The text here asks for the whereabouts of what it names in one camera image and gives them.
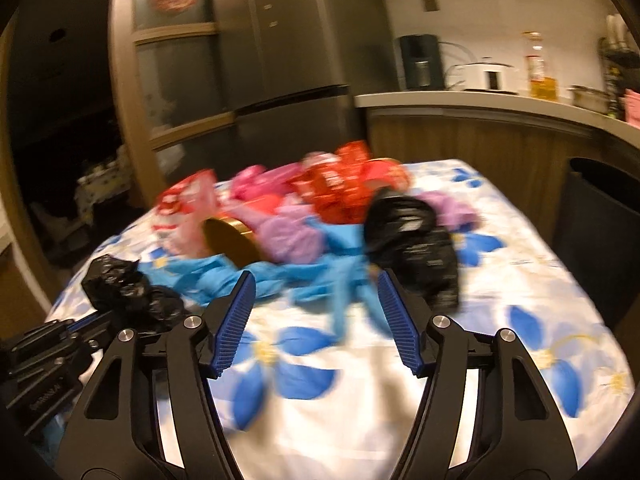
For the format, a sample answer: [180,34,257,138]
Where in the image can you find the blue plastic bag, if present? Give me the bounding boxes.
[139,218,392,341]

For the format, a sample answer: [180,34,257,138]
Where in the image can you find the black dish rack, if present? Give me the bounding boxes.
[598,13,639,122]

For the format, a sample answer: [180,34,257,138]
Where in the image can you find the steel pot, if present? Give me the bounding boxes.
[568,86,610,115]

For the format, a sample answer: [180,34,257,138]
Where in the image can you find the wooden lower cabinet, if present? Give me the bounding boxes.
[360,107,639,244]

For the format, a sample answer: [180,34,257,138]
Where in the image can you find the red orange plastic bag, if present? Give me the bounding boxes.
[288,140,411,224]

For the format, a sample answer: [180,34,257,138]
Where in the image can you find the black plastic bag front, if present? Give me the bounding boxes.
[81,255,189,333]

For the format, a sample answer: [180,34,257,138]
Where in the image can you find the blue floral tablecloth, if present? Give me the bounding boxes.
[44,158,637,480]

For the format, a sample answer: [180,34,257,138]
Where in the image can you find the purple plastic bag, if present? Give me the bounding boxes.
[232,191,480,264]

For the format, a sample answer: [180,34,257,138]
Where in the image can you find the wood framed glass door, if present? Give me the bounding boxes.
[108,0,234,205]

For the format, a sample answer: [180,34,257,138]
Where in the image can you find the wall power socket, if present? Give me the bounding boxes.
[422,0,439,12]

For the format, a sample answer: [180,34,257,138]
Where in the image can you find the black plastic bag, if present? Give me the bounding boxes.
[362,186,460,313]
[81,255,189,333]

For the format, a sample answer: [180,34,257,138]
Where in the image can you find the dark steel refrigerator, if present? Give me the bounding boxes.
[214,0,398,167]

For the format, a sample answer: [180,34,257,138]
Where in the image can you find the cooking oil bottle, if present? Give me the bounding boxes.
[522,30,558,102]

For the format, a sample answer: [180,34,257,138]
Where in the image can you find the white rice cooker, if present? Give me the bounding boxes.
[456,58,518,94]

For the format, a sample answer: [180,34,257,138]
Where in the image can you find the black air fryer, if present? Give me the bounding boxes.
[399,34,446,91]

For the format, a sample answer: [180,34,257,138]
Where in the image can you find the grey kitchen countertop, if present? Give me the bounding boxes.
[355,91,639,148]

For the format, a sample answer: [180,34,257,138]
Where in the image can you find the pink plastic bag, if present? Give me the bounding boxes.
[224,162,303,214]

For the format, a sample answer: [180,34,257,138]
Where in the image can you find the red white snack bag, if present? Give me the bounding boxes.
[152,169,218,259]

